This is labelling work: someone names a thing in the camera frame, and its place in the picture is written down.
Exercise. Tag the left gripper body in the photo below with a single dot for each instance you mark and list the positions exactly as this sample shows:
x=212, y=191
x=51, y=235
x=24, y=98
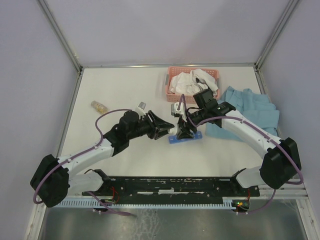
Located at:
x=149, y=127

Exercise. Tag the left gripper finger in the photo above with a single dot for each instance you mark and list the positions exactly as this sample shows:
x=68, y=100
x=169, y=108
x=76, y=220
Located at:
x=161, y=133
x=158, y=123

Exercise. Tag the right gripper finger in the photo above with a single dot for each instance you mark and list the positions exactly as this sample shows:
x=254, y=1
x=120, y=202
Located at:
x=184, y=133
x=182, y=124

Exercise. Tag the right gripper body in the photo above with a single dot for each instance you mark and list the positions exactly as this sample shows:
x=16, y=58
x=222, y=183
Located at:
x=195, y=117

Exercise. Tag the blue weekly pill organizer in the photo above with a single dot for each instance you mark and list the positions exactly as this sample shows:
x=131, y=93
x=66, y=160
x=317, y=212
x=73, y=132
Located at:
x=173, y=138

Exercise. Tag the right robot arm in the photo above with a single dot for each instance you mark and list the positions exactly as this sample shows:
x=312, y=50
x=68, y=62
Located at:
x=280, y=157

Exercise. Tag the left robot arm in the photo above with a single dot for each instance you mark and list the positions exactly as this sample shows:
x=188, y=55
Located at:
x=56, y=177

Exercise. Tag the clear pill bottle yellow pills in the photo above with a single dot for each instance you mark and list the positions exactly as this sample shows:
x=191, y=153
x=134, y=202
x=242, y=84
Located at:
x=99, y=107

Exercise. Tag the white cloth in basket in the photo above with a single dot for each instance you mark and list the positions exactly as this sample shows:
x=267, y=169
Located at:
x=191, y=82

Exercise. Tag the pink plastic basket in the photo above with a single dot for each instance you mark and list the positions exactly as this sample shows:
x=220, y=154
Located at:
x=175, y=70

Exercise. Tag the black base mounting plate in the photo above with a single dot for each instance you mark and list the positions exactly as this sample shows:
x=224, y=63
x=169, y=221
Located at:
x=165, y=190

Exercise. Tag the light blue cloth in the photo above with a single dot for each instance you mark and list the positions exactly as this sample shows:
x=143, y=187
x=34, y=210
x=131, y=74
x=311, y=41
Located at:
x=257, y=108

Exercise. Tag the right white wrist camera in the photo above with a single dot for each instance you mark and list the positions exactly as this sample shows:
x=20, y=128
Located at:
x=178, y=110

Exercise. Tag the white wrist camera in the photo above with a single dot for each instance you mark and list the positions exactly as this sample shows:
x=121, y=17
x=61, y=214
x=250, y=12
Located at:
x=178, y=110
x=140, y=109

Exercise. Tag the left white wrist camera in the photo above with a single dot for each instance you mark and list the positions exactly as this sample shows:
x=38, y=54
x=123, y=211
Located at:
x=140, y=109

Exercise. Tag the left aluminium frame post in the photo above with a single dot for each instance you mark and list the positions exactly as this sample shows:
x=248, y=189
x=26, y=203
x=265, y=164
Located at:
x=44, y=6

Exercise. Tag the aluminium frame post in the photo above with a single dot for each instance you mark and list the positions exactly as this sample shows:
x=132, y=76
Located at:
x=44, y=6
x=277, y=32

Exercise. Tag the right aluminium frame post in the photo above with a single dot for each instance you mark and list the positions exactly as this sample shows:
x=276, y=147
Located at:
x=277, y=32

